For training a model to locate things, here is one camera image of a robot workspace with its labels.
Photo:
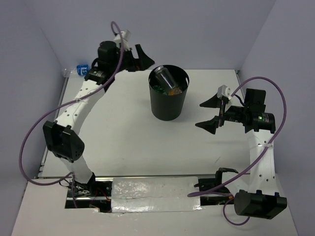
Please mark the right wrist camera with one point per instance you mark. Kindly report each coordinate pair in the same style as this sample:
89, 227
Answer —
224, 92

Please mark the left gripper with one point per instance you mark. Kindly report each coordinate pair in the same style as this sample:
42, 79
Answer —
143, 62

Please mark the silver tape sheet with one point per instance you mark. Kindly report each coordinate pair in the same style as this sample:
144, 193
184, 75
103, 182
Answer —
153, 194

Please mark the green plastic bottle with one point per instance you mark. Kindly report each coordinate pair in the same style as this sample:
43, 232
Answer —
158, 89

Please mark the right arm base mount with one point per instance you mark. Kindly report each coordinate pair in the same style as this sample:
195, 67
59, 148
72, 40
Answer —
220, 197

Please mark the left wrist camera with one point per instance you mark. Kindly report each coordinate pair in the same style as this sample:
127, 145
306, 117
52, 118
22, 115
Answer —
122, 39

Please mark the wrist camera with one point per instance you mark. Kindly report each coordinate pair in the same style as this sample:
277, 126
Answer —
122, 39
224, 92

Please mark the clear bottle blue label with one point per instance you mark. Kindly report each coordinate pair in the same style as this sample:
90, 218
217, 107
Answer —
80, 70

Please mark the clear plastic cup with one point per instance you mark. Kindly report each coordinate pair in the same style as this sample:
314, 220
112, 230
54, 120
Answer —
165, 79

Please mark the black plastic bin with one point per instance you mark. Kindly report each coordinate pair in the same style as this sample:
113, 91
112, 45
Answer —
168, 107

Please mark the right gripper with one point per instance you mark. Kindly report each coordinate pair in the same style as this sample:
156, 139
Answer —
211, 125

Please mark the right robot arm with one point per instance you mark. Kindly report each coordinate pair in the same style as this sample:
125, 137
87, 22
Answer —
260, 198

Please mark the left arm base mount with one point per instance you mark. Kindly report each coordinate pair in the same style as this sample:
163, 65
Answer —
99, 198

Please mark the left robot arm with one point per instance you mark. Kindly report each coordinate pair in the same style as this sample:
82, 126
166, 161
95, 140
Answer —
62, 135

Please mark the orange juice bottle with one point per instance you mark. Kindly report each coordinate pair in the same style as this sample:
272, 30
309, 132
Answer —
174, 91

